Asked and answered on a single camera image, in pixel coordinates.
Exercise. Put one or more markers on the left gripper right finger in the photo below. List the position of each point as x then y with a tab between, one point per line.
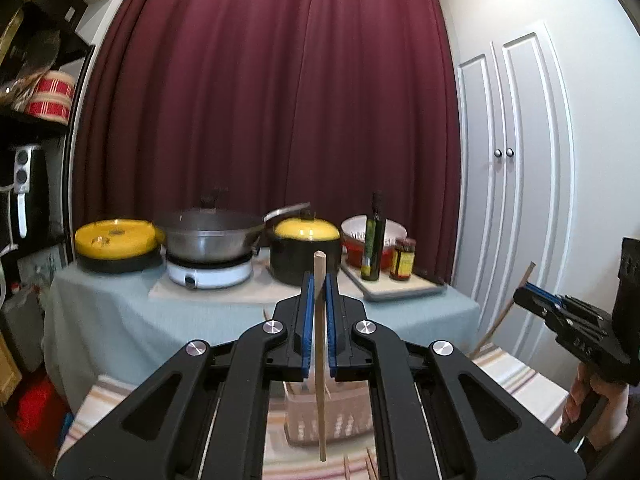
346	361

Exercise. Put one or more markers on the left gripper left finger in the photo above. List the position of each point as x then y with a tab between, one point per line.
291	359

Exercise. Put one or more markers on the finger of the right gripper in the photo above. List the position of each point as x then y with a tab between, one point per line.
537	309
532	296

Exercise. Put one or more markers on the person's right hand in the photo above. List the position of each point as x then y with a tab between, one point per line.
612	406

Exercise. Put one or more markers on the white perforated utensil caddy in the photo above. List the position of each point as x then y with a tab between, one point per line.
348	411

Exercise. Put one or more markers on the grey tray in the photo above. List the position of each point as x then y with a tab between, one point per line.
387	289

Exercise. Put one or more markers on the striped tablecloth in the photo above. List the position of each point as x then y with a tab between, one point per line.
291	445

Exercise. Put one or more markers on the dark olive oil bottle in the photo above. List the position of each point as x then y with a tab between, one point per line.
373	240

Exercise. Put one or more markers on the sauce jar yellow label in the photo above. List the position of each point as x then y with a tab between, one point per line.
403	259

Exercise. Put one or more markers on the black pot yellow lid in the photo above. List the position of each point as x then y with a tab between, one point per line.
293	241

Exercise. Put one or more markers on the white cabinet doors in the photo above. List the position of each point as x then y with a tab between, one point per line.
517	179

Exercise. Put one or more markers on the white induction cooker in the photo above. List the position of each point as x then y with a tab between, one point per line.
209	274

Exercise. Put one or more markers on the red white bowl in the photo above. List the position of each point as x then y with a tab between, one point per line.
358	236

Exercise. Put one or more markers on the steel wok with lid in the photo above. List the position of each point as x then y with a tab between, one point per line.
212	234

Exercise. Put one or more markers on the grey-blue table cover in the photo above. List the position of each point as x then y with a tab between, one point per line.
126	325

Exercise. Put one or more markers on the yellow flat pan lid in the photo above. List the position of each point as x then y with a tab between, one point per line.
117	246

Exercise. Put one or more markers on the dark red curtain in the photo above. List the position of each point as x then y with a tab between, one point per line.
274	103

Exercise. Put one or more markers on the wooden board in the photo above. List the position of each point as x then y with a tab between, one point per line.
10	375

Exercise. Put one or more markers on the white handheld device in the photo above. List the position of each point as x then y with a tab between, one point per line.
25	195

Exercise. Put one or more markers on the red white striped tin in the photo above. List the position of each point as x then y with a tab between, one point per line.
53	97

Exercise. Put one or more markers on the black shelf unit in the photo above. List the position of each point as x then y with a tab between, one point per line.
45	58

